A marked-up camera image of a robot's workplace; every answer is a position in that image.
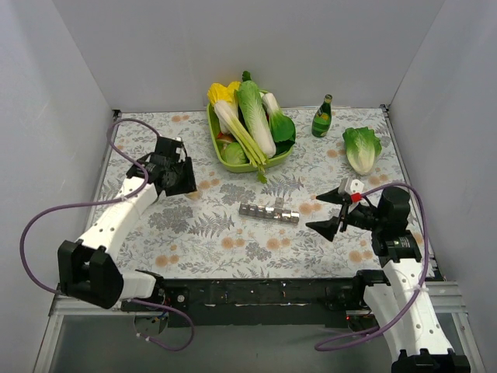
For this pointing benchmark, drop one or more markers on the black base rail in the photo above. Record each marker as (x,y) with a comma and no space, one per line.
(328,302)

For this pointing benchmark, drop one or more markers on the napa cabbage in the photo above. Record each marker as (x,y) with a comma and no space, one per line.
(250,103)

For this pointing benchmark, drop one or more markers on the floral table mat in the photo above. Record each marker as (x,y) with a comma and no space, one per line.
(208,238)

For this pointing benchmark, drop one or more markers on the romaine lettuce head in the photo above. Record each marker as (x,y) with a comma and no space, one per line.
(363,148)

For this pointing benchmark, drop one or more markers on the grey weekly pill organizer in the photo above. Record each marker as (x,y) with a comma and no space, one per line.
(276,212)

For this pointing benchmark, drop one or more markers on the round green cabbage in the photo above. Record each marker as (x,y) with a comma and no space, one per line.
(234,154)

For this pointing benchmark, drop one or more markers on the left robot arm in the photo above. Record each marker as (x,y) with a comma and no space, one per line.
(88,266)

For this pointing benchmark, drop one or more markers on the green glass bottle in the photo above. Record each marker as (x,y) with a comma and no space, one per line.
(322,118)

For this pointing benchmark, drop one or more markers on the celery stalks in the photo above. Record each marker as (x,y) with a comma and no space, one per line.
(253,152)

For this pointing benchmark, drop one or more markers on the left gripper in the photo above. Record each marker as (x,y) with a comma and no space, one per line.
(186,179)

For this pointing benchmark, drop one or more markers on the yellow leafy cabbage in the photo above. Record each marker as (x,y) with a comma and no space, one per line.
(218,92)

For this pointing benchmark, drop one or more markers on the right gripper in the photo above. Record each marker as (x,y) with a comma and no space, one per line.
(344,214)

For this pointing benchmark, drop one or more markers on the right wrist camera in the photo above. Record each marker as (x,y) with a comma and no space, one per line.
(351,187)

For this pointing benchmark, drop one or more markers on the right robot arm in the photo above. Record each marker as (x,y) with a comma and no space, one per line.
(396,294)

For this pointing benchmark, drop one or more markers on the green plastic basket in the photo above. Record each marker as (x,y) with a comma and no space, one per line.
(221,135)

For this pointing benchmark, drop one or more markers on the bok choy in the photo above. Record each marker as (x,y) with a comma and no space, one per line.
(281,126)

